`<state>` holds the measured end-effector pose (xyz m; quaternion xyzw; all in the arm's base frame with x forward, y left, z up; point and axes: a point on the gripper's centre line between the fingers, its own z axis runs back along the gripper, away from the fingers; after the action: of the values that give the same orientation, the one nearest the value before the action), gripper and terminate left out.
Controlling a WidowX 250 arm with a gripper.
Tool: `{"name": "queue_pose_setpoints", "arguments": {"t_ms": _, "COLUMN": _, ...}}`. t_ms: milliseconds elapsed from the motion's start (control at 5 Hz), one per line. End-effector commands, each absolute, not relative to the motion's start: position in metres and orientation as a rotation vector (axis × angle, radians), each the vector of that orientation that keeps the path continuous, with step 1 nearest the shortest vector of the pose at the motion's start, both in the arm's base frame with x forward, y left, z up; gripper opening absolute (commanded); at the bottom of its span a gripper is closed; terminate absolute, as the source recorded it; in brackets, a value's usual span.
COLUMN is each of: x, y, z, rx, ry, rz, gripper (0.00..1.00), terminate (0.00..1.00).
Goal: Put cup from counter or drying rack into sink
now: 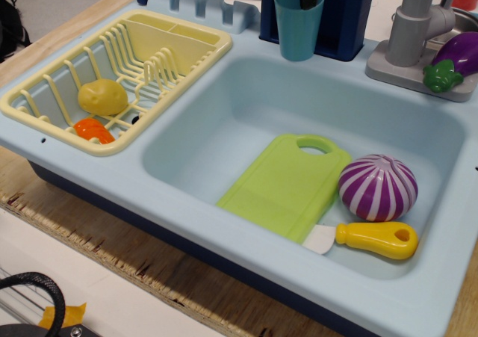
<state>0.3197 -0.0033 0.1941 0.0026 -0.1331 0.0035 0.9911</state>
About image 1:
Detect teal plastic cup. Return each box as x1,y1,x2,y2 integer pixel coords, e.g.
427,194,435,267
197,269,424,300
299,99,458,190
274,0,325,61

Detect yellow dish drying rack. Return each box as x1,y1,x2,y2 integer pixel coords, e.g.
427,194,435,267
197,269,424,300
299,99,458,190
1,10,232,156

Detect light blue toy sink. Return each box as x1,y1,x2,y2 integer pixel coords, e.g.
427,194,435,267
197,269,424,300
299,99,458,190
1,3,477,336

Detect light blue plate holder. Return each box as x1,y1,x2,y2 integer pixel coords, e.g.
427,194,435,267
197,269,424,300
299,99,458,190
146,0,261,34

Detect grey toy faucet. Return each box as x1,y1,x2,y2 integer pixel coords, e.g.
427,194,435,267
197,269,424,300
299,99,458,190
365,0,477,102

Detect metal bowl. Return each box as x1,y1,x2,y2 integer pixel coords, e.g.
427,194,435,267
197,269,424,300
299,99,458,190
426,7,477,50

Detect purple toy eggplant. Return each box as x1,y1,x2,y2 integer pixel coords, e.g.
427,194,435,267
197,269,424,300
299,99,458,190
423,31,477,93

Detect yellow toy potato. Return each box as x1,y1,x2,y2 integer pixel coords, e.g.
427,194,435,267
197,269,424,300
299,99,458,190
78,78,128,116

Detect green cutting board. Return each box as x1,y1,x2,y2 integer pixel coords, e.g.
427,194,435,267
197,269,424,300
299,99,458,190
217,134,352,244

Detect purple striped toy onion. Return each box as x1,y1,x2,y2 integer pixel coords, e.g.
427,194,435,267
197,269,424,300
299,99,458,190
338,154,418,222

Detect orange toy carrot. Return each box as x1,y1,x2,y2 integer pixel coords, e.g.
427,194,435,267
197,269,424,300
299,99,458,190
73,118,115,144

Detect black bag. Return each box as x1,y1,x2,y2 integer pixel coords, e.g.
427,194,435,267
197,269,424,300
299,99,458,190
1,0,31,63

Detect yellow masking tape piece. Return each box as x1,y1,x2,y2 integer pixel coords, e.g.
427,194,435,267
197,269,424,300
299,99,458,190
38,303,87,329

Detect black device with screw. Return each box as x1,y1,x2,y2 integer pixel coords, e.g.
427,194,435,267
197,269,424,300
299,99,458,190
1,324,97,337

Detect yellow handled toy knife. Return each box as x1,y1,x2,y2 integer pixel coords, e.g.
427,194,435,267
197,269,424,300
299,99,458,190
302,221,419,260

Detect black braided cable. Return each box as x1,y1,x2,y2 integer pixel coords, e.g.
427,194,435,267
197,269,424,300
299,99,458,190
0,271,66,337

